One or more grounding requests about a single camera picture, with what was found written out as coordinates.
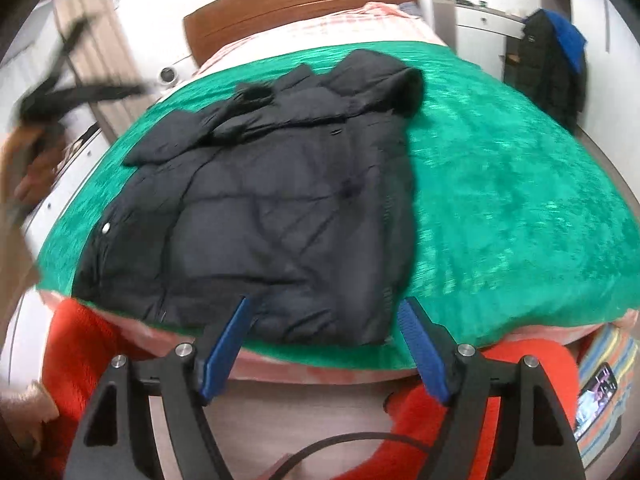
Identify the blue garment on coat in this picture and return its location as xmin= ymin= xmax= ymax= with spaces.
xmin=542 ymin=9 xmax=587 ymax=74

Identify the green floral bedspread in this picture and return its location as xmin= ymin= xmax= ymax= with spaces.
xmin=37 ymin=41 xmax=639 ymax=370

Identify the smartphone in pocket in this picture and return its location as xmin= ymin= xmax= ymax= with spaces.
xmin=574 ymin=362 xmax=618 ymax=441

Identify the beige curtain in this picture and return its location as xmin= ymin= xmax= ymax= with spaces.
xmin=52 ymin=0 xmax=155 ymax=143

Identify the black coat on chair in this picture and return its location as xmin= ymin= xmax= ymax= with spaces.
xmin=514 ymin=9 xmax=588 ymax=134

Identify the person's left hand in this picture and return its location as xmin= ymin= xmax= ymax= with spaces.
xmin=1 ymin=124 xmax=66 ymax=226

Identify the pink striped bed sheet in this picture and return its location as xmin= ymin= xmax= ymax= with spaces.
xmin=196 ymin=2 xmax=444 ymax=76

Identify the black puffer jacket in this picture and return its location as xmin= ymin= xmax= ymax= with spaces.
xmin=72 ymin=49 xmax=426 ymax=346

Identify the striped colourful garment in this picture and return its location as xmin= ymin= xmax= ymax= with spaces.
xmin=574 ymin=324 xmax=639 ymax=469

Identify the brown wooden headboard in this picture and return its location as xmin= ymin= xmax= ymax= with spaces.
xmin=183 ymin=0 xmax=416 ymax=66

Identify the black cable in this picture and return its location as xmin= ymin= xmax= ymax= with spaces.
xmin=267 ymin=431 xmax=434 ymax=480

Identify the white bedside cabinet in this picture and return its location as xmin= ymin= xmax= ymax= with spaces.
xmin=432 ymin=0 xmax=524 ymax=80

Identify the small white round device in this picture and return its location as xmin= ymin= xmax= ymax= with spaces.
xmin=158 ymin=66 xmax=179 ymax=88

